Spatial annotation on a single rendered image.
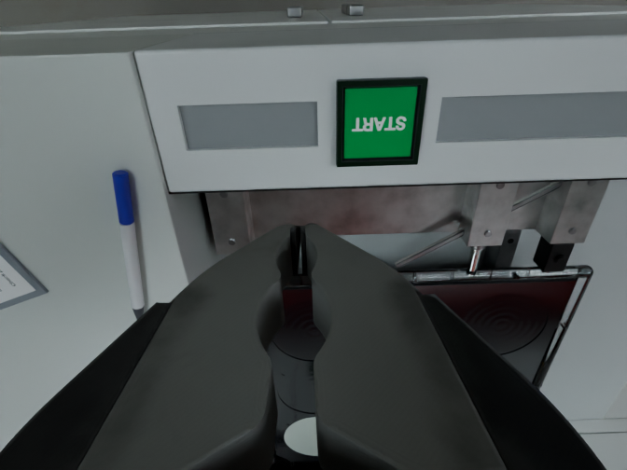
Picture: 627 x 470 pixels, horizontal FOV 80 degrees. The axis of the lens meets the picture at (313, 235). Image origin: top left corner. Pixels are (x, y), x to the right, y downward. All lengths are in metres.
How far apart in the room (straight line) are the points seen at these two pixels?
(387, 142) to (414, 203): 0.13
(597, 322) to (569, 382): 0.14
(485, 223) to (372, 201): 0.11
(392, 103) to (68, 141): 0.21
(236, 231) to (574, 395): 0.65
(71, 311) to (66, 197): 0.11
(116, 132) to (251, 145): 0.09
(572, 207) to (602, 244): 0.18
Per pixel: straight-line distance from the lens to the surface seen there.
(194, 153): 0.28
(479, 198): 0.37
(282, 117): 0.26
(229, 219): 0.35
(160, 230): 0.31
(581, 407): 0.85
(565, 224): 0.43
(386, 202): 0.38
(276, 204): 0.37
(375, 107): 0.26
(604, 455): 0.86
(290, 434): 0.62
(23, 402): 0.52
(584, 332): 0.70
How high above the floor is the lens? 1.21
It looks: 58 degrees down
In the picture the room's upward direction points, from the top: 178 degrees clockwise
